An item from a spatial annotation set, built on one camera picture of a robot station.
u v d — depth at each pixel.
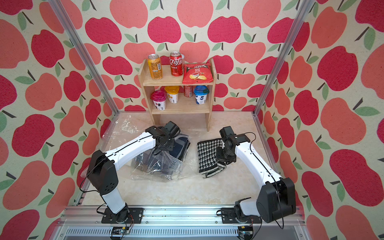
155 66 0.72
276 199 0.40
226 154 0.69
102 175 0.45
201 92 0.91
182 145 0.91
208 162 0.85
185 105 0.96
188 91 0.97
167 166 0.80
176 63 0.73
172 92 0.92
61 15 0.72
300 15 0.72
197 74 0.75
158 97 0.86
